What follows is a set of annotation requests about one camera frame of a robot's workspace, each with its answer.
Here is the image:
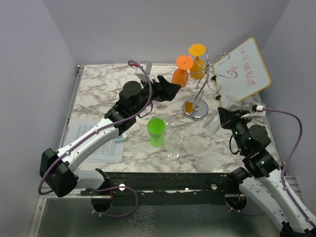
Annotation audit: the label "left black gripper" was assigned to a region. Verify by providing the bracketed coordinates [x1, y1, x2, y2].
[133, 76, 182, 117]

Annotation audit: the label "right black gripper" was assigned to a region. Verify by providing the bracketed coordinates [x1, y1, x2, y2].
[219, 106, 252, 153]

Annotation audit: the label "clear wine glass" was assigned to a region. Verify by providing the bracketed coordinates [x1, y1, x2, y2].
[159, 114, 171, 133]
[164, 132, 183, 158]
[202, 94, 242, 137]

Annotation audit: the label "orange plastic wine glass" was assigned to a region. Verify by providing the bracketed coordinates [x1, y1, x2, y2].
[171, 55, 194, 87]

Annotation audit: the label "yellow plastic wine glass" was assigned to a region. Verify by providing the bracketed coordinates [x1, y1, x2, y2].
[189, 43, 206, 80]

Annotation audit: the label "green plastic wine glass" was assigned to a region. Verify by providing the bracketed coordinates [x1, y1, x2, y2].
[147, 118, 165, 147]

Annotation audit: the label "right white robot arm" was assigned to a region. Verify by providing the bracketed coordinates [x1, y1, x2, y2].
[217, 104, 316, 237]

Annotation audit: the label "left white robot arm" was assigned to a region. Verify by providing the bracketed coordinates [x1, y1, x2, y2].
[39, 75, 181, 198]

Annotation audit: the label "chrome wine glass rack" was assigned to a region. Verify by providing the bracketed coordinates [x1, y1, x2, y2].
[182, 50, 237, 120]

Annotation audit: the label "clear wine glass front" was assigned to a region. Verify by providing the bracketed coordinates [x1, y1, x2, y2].
[164, 132, 183, 158]

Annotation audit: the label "small blue white stapler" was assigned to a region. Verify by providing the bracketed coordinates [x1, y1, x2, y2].
[115, 133, 127, 143]

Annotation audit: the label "printed paper sheets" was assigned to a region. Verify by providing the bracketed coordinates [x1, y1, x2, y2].
[63, 121, 125, 163]

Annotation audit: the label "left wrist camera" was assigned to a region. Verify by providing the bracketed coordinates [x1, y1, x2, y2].
[135, 61, 152, 83]

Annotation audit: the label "whiteboard with yellow frame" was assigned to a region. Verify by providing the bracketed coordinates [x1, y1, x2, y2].
[214, 38, 271, 107]

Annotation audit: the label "aluminium frame rails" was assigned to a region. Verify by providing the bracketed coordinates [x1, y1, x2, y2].
[27, 65, 92, 237]

